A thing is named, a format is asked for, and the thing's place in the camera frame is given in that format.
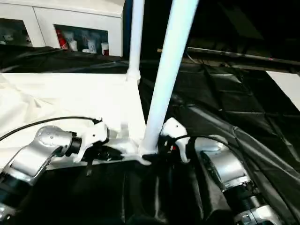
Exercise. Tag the white plastic table top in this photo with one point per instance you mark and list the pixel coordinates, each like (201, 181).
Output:
(58, 98)

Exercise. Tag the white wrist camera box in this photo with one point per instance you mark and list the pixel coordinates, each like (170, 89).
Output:
(93, 136)
(174, 129)

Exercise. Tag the white plastic table leg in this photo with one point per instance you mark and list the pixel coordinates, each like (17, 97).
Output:
(168, 70)
(135, 39)

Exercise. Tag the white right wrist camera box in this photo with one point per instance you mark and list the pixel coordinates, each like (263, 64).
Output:
(174, 129)

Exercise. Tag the dark metal rod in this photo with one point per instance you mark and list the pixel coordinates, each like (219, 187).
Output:
(246, 56)

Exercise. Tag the white glass-door cabinet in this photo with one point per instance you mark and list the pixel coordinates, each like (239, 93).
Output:
(58, 16)

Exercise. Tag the small white jar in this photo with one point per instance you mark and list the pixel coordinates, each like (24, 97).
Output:
(91, 45)
(73, 45)
(105, 49)

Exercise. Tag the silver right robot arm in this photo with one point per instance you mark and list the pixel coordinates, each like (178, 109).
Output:
(227, 164)

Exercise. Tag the red package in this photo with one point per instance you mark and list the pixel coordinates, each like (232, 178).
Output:
(61, 40)

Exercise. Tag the black plastic mat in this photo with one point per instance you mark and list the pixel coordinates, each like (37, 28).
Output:
(234, 105)

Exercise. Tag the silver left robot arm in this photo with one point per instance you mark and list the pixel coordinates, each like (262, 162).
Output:
(35, 152)

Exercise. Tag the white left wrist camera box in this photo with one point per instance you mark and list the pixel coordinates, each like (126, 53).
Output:
(93, 136)

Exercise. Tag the white flat board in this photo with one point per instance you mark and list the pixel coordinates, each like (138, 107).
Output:
(286, 86)

